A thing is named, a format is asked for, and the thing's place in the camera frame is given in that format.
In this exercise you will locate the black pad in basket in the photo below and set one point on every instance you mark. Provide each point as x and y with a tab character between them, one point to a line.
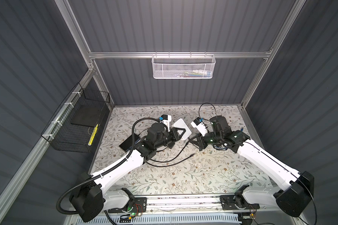
86	116

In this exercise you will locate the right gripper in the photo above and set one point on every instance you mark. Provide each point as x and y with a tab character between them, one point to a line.
198	141

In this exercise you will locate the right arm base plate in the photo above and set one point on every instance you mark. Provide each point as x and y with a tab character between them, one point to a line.
233	202

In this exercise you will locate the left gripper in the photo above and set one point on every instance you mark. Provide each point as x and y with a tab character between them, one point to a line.
175	136

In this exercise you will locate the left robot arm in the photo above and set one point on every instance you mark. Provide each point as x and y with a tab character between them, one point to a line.
91	195

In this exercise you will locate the white mesh wall basket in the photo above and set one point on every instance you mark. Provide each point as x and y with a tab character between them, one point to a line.
183	66

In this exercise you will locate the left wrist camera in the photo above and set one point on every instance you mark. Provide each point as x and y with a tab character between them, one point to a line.
166	119

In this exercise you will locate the black wire wall basket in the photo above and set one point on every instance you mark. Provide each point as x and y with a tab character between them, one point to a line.
62	135

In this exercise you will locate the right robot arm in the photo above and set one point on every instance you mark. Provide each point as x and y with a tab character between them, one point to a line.
294	190

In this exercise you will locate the white box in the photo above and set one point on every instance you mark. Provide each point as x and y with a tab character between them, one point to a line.
183	129

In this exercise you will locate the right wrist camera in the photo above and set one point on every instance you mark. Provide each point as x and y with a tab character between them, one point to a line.
199	125

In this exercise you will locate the white ventilated cable duct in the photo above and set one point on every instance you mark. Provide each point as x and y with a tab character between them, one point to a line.
180	219

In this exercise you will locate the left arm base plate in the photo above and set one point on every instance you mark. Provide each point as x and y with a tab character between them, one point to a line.
136	205

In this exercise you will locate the yellow item in basket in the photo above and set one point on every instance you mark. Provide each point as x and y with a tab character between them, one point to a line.
93	134

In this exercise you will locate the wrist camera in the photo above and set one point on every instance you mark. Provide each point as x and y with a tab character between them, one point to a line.
166	119
199	125

